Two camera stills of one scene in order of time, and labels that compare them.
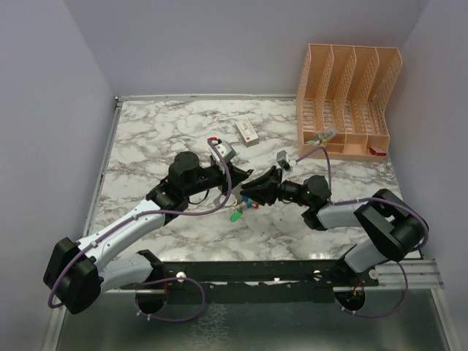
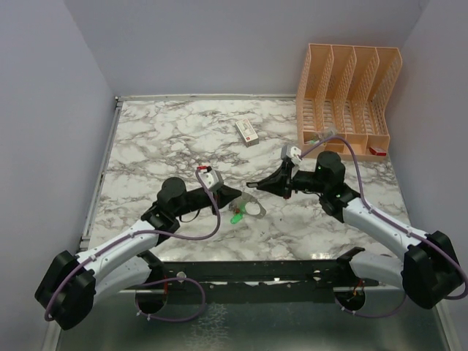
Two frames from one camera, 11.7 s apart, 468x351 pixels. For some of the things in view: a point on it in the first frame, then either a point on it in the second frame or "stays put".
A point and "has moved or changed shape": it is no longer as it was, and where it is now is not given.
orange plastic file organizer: [344, 95] stays put
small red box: [377, 151] stays put
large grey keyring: [235, 191] has moved or changed shape
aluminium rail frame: [61, 316] stays put
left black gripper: [237, 175] → [224, 195]
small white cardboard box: [247, 132] stays put
